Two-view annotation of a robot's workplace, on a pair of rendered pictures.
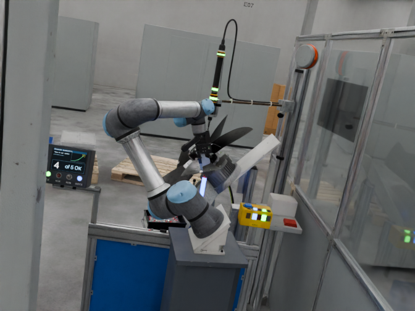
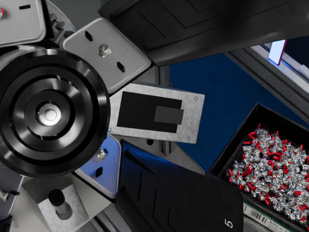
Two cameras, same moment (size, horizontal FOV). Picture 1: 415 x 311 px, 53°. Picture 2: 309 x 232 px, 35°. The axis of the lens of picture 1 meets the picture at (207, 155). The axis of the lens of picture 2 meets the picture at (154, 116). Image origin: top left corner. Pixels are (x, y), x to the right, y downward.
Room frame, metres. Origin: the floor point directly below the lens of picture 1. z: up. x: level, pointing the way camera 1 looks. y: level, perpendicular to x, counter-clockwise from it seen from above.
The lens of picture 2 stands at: (2.52, 0.33, 1.60)
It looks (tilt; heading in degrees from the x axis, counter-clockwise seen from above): 59 degrees down; 237
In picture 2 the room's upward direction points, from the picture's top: 4 degrees counter-clockwise
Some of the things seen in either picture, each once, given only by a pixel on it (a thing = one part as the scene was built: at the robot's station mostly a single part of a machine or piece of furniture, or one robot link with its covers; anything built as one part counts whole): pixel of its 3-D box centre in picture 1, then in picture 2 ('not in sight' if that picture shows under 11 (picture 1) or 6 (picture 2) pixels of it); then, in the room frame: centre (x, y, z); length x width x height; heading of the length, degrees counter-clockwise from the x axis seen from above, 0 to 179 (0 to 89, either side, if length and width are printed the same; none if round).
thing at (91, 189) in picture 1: (76, 187); not in sight; (1.97, 0.63, 1.04); 0.24 x 0.03 x 0.03; 94
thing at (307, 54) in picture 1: (306, 56); not in sight; (2.84, -0.53, 1.88); 0.16 x 0.07 x 0.16; 39
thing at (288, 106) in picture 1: (286, 105); not in sight; (2.78, -0.46, 1.54); 0.10 x 0.07 x 0.09; 129
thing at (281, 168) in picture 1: (275, 194); not in sight; (2.84, -0.53, 0.90); 0.08 x 0.06 x 1.80; 39
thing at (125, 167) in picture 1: (165, 173); not in sight; (5.47, 0.54, 0.07); 1.20 x 1.00 x 0.15; 86
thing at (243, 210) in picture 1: (254, 216); not in sight; (2.04, -0.30, 1.02); 0.16 x 0.10 x 0.11; 94
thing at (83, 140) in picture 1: (77, 149); not in sight; (5.08, 1.65, 0.31); 0.60 x 0.42 x 0.33; 19
